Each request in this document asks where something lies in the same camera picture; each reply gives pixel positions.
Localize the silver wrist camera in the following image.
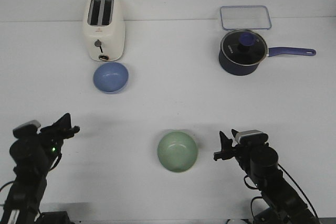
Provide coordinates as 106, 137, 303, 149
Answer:
234, 130, 268, 146
13, 120, 41, 139

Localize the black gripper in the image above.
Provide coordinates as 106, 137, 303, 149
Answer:
39, 113, 80, 151
214, 129, 251, 166

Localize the green bowl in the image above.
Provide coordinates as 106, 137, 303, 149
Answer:
157, 131, 198, 173

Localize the clear container blue-rimmed lid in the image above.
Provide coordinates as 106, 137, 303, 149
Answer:
219, 5, 272, 31

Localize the glass pot lid blue knob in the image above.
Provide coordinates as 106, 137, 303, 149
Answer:
221, 29, 268, 59

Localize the cream two-slot toaster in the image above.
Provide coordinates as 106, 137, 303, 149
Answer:
82, 0, 125, 62

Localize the dark blue saucepan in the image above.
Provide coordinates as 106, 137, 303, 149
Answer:
218, 47, 316, 76

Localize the blue bowl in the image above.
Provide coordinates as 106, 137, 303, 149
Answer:
92, 62, 129, 94

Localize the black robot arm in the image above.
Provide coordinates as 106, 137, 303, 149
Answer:
214, 130, 320, 223
1, 113, 80, 223

